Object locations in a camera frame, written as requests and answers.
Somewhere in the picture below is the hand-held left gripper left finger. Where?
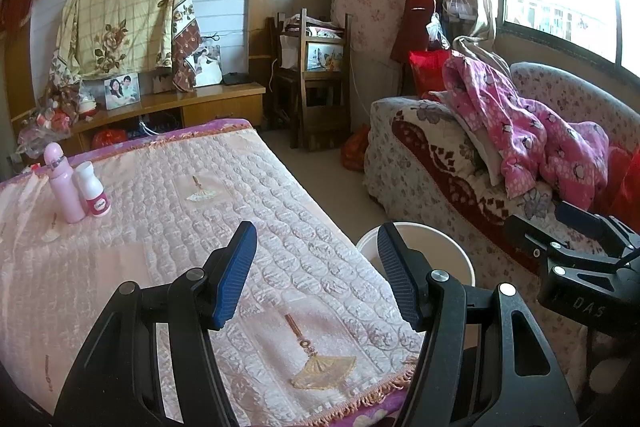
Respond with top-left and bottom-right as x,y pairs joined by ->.
52,221 -> 258,427

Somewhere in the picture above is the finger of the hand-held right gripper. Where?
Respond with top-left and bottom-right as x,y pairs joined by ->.
504,214 -> 568,260
554,201 -> 633,253

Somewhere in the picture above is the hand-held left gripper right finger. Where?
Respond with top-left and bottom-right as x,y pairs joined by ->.
376,223 -> 581,427

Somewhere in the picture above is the white bucket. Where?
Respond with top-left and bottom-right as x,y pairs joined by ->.
356,221 -> 476,288

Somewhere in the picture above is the pink quilted table cover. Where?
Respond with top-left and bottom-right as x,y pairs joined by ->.
0,118 -> 426,427

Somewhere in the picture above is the pink printed garment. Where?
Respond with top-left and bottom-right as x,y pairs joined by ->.
442,54 -> 611,210

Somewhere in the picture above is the red plastic bag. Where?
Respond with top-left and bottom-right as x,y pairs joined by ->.
340,124 -> 371,172

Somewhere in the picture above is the floral covered sofa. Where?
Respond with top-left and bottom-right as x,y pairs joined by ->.
362,62 -> 640,358

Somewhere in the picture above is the white bottle pink label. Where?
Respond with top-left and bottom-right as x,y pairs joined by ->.
72,161 -> 111,218

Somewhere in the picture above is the wooden cabinet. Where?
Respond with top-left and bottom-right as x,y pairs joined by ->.
10,82 -> 266,158

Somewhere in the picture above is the red lantern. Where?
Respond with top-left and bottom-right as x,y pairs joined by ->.
91,129 -> 128,150

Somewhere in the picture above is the wooden chair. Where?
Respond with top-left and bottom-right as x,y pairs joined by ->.
267,9 -> 353,152

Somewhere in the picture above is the red pillow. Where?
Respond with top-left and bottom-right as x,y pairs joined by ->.
409,49 -> 453,98

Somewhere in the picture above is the wedding photo print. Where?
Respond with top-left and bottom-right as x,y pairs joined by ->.
192,44 -> 223,88

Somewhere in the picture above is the framed couple photo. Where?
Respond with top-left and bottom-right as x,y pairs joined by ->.
103,73 -> 142,110

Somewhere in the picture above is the pile of toys and bags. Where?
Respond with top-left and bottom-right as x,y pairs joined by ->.
17,87 -> 83,152

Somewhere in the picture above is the clear hanging plastic bag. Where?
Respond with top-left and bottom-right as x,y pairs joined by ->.
442,0 -> 478,22

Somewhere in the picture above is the red hanging garment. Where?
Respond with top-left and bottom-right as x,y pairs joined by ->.
390,0 -> 441,65

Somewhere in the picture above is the yellow checked floral cloth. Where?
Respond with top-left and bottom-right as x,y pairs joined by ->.
50,0 -> 203,92

